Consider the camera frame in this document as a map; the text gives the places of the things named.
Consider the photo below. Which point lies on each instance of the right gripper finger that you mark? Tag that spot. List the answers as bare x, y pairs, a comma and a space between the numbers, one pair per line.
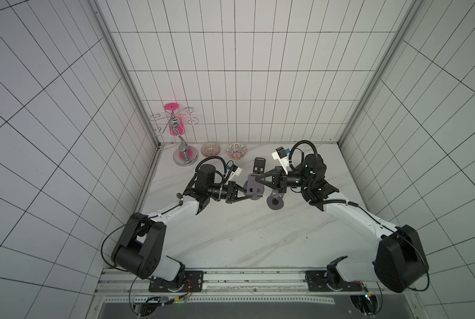
265, 183
267, 174

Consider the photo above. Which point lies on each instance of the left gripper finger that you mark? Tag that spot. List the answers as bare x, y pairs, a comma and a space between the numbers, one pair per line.
243, 188
236, 198

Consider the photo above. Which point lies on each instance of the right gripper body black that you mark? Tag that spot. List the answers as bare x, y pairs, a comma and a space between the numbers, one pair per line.
281, 180

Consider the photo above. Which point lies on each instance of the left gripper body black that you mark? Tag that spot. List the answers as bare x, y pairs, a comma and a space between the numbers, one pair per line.
231, 186

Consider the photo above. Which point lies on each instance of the black phone stand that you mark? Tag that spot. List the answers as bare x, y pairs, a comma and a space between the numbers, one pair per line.
259, 166

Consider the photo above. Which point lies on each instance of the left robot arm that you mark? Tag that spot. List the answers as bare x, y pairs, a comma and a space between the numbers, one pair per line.
139, 249

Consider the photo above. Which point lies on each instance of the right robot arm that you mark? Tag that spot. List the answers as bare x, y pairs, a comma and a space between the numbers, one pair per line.
396, 256

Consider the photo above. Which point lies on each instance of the colourful patterned bowl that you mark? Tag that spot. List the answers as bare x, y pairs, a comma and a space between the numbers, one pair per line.
236, 151

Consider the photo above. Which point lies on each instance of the pink cup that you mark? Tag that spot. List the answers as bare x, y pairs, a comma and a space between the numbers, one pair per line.
175, 122

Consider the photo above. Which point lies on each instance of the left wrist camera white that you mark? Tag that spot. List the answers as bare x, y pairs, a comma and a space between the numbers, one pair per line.
233, 171

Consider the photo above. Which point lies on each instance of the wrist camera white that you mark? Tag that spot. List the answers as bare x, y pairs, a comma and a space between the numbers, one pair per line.
233, 171
282, 156

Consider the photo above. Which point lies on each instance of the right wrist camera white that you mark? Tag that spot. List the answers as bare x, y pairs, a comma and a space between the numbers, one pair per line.
282, 156

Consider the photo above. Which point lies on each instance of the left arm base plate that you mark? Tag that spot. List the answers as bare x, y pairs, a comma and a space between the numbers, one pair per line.
176, 281

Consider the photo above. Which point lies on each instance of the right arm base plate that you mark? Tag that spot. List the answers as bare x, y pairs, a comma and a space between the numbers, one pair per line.
324, 281

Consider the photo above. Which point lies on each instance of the aluminium mounting rail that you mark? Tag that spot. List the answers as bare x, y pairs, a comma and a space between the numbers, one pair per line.
233, 285

